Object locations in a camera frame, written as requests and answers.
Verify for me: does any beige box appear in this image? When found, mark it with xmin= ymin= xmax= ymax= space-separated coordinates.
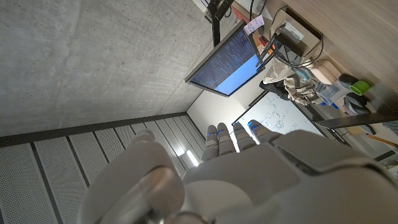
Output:
xmin=310 ymin=60 xmax=343 ymax=85

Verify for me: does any plaid cloth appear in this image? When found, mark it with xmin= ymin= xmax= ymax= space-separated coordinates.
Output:
xmin=283 ymin=74 xmax=321 ymax=106

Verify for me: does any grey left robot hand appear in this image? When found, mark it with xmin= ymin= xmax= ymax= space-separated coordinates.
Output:
xmin=77 ymin=119 xmax=398 ymax=224

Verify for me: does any whiteboard with black frame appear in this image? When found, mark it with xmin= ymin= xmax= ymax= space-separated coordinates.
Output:
xmin=231 ymin=90 xmax=326 ymax=138

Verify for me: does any black router on wooden base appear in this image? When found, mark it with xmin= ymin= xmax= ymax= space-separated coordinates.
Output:
xmin=269 ymin=6 xmax=324 ymax=68

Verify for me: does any white bag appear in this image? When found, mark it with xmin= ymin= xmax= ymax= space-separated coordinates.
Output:
xmin=262 ymin=57 xmax=296 ymax=85

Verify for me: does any long ceiling light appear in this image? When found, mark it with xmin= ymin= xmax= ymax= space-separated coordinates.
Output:
xmin=185 ymin=149 xmax=200 ymax=167

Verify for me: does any small green cup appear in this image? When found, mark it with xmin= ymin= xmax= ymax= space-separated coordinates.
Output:
xmin=348 ymin=80 xmax=371 ymax=96

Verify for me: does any black computer monitor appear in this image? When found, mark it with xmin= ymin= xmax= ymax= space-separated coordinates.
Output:
xmin=185 ymin=20 xmax=266 ymax=98

